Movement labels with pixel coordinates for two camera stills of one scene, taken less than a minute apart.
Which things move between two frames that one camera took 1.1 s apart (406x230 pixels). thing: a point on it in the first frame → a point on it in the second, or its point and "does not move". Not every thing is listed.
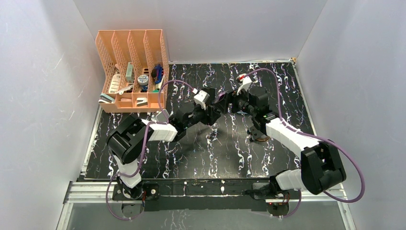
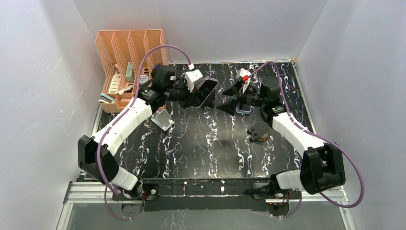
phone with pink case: x=220 y=96 → x=204 y=90
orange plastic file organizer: x=135 y=64 does not move
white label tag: x=115 y=83 does not move
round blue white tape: x=143 y=79 does not move
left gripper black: x=209 y=115 → x=190 y=100
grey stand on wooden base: x=256 y=135 does not move
